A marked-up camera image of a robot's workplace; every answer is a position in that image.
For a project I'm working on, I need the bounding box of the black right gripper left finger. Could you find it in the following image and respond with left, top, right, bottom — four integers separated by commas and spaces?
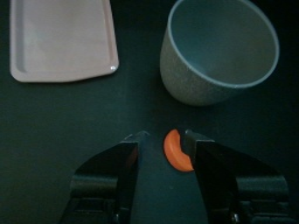
59, 130, 151, 224

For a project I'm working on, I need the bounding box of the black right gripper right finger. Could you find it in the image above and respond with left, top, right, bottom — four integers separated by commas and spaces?
182, 129, 299, 224

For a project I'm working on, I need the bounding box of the orange toy tangerine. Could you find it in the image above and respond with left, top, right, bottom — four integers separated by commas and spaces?
163, 128, 195, 172

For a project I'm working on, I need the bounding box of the grey bowl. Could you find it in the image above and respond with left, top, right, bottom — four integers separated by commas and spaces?
159, 0, 280, 107

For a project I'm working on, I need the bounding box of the pink rectangular tray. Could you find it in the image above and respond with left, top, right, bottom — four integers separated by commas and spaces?
8, 0, 120, 83

